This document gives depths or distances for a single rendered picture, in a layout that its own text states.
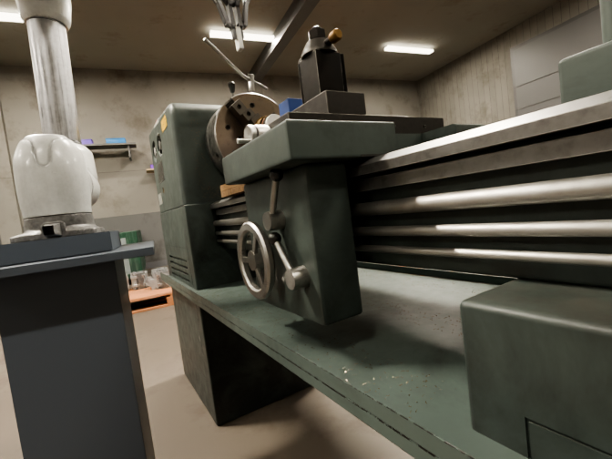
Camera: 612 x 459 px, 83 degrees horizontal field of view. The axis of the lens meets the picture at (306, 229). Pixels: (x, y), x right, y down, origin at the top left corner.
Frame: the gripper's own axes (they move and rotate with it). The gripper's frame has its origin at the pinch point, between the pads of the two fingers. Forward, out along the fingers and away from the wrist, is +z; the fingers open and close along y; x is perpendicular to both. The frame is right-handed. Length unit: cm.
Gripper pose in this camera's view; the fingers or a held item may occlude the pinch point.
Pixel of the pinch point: (238, 39)
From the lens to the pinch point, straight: 135.0
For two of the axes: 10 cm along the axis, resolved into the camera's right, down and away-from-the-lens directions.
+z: 1.7, 9.8, 0.9
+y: 8.4, -1.9, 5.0
